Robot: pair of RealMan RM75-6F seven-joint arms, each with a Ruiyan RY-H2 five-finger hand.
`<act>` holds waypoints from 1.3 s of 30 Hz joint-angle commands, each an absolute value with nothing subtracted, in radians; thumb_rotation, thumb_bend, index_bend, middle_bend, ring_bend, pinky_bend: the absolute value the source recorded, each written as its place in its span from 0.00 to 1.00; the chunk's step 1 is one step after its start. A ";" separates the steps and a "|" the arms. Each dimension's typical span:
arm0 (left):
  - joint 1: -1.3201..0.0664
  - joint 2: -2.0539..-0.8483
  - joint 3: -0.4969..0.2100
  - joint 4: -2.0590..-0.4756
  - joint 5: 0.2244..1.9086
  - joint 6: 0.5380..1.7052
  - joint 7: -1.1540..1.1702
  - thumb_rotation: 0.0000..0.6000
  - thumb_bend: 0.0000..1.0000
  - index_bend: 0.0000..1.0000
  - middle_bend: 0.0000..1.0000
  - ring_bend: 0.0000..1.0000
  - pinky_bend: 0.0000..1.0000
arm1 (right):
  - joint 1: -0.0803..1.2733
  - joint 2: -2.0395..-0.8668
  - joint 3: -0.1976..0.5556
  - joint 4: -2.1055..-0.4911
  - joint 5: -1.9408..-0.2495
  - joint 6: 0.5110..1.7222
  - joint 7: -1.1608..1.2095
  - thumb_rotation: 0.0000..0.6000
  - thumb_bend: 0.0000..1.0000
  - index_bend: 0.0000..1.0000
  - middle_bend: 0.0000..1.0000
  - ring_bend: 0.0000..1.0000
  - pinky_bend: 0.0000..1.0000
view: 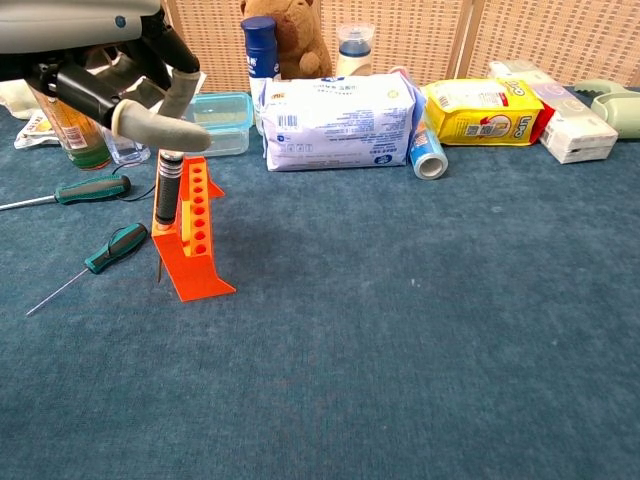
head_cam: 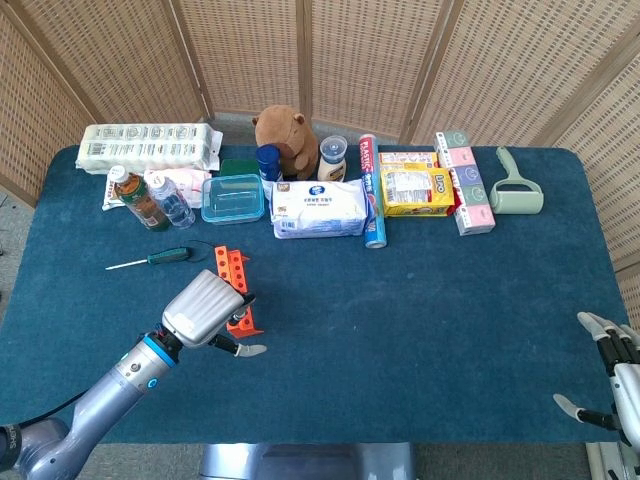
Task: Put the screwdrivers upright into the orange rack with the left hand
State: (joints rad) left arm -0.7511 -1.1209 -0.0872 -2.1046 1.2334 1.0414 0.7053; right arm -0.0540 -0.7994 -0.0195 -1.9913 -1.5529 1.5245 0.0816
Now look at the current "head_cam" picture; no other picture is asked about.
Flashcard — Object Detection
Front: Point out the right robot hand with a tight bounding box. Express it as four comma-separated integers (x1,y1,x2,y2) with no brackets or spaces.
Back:
553,311,640,446

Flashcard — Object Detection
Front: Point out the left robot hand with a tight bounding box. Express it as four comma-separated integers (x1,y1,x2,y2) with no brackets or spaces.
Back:
160,268,268,357

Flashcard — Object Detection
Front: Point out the large green-handled screwdriver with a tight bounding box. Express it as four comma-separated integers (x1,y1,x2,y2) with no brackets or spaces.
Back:
104,240,214,272

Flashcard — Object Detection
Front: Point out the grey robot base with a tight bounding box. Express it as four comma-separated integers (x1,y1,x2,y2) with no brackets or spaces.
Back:
199,442,417,480

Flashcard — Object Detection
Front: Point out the orange tool rack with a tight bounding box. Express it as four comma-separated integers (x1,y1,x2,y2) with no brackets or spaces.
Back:
214,245,265,340

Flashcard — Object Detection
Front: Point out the clear water bottle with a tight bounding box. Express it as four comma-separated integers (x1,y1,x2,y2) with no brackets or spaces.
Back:
144,172,196,230

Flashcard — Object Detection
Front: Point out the clear blue-lidded food container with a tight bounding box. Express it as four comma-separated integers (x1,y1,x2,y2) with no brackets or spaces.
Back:
200,173,266,226

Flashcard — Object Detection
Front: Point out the green tea bottle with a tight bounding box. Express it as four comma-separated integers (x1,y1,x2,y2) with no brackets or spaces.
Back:
109,165,171,232

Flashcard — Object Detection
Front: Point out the white pink snack bag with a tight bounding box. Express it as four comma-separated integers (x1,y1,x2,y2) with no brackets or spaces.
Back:
101,168,214,211

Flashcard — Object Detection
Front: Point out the dark green box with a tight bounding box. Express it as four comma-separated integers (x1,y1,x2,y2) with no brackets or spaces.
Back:
218,158,262,177

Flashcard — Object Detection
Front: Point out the white wet wipes pack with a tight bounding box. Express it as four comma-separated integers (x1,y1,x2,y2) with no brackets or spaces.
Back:
269,178,374,240

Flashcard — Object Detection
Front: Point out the blue white spray can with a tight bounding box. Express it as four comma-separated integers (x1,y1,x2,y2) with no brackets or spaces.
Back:
256,143,285,199

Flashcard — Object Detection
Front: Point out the white toilet paper pack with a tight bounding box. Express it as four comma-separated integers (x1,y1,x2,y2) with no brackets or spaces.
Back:
75,123,224,175

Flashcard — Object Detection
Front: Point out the blue plastic wrap roll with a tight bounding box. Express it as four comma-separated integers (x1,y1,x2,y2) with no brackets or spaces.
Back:
357,132,389,250

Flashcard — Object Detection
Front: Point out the white clear-capped sauce bottle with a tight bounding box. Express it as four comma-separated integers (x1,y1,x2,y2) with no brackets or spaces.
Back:
316,134,349,184

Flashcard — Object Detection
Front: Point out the brown capybara plush toy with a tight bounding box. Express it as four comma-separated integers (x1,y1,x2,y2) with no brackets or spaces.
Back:
251,104,321,181

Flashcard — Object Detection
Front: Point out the blue felt table cover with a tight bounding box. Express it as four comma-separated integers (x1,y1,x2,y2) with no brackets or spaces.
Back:
0,144,631,446

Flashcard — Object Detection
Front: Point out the green lint roller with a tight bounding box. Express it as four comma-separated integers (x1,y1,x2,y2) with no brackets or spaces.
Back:
488,145,545,215

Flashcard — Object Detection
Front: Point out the yellow snack bag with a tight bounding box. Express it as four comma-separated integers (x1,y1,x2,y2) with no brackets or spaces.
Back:
380,166,456,218

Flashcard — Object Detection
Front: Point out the pastel tissue pack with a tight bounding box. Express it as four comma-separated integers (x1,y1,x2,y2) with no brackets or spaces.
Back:
433,130,497,236

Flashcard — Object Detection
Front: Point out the red yellow snack box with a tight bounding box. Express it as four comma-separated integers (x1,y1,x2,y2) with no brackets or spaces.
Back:
378,151,440,170

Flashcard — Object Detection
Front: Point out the wicker folding screen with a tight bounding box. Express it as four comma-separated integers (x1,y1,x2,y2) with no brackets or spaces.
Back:
0,0,640,321

